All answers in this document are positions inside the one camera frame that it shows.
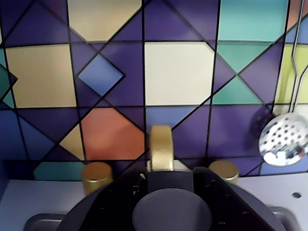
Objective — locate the gray toy sink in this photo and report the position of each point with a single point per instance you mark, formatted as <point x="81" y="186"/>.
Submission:
<point x="38" y="223"/>

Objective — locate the gray lid with knob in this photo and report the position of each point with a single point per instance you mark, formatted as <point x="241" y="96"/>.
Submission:
<point x="170" y="211"/>

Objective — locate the steel skimmer spoon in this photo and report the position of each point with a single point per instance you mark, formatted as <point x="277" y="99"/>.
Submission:
<point x="281" y="139"/>

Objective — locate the gold faucet spout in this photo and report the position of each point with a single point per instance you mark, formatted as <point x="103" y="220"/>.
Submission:
<point x="161" y="149"/>

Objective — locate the gold faucet knob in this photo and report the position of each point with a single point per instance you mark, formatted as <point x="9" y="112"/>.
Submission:
<point x="96" y="175"/>
<point x="225" y="170"/>

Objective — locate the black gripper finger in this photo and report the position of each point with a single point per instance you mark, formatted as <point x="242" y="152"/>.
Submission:
<point x="228" y="207"/>
<point x="113" y="209"/>

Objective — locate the colourful geometric tile backsplash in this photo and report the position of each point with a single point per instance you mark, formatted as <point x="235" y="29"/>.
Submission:
<point x="178" y="72"/>

